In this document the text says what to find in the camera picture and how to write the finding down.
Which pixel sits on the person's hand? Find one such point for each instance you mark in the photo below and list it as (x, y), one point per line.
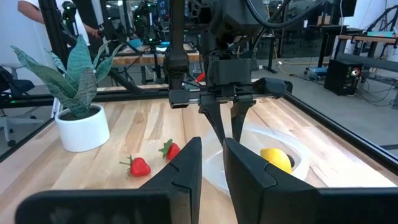
(93, 32)

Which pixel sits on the wooden table with black frame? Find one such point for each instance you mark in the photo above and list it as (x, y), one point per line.
(146, 59)

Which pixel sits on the clear plastic tupperware container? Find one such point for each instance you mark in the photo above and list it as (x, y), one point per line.
(213, 168)

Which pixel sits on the person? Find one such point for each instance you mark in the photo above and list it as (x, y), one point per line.
(29, 9)

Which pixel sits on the black computer tower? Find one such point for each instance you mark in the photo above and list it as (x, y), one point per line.
(340, 77)

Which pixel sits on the yellow lemon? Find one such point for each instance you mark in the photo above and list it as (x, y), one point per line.
(275, 158)

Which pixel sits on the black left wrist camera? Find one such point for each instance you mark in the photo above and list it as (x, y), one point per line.
(230, 71)

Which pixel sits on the blue cart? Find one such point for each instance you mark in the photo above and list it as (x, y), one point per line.
(317, 71)

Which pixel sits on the red strawberry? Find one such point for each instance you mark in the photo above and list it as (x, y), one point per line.
(172, 151)
(140, 167)

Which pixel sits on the green snake plant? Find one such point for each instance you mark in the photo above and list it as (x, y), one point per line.
(77, 84)

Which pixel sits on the wooden workbench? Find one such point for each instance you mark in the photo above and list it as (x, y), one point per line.
(367, 39)

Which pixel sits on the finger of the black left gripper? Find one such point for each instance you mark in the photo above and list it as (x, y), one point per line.
(239, 115)
(214, 115)

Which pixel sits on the black background robot arm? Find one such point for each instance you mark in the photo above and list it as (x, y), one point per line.
(69, 12)
(149, 21)

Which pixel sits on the small red object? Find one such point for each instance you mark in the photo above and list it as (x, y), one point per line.
(200, 77)

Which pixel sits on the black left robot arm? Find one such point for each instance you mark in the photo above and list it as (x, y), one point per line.
(236, 18)

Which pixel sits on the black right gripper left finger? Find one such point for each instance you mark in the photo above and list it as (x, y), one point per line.
(183, 180)

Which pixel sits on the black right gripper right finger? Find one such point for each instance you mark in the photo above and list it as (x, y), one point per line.
(255, 186)

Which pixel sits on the black office chair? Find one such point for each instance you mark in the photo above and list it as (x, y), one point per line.
(17, 85)

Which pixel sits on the white plant pot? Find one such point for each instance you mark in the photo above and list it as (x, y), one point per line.
(82, 133)

